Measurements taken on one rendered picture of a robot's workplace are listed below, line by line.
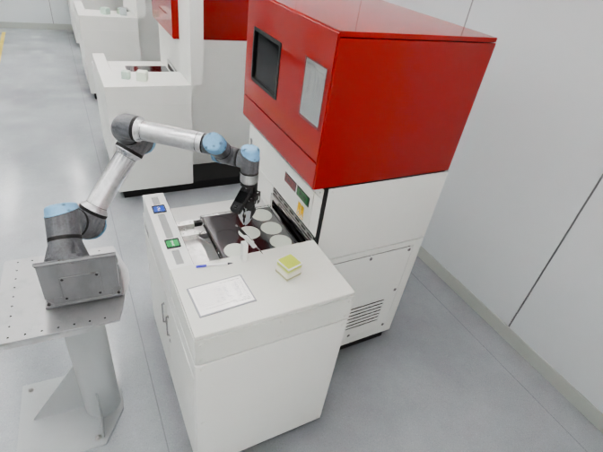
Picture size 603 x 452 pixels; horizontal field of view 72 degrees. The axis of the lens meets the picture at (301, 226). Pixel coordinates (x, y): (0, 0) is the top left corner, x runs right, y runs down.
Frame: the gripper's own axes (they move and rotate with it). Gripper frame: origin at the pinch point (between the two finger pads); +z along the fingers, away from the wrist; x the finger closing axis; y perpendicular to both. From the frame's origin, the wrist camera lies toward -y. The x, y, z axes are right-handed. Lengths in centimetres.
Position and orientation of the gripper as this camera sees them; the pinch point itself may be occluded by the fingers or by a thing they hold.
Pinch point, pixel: (244, 223)
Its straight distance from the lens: 183.3
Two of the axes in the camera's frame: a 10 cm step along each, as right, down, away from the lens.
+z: -1.3, 8.1, 5.7
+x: -9.3, -3.0, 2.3
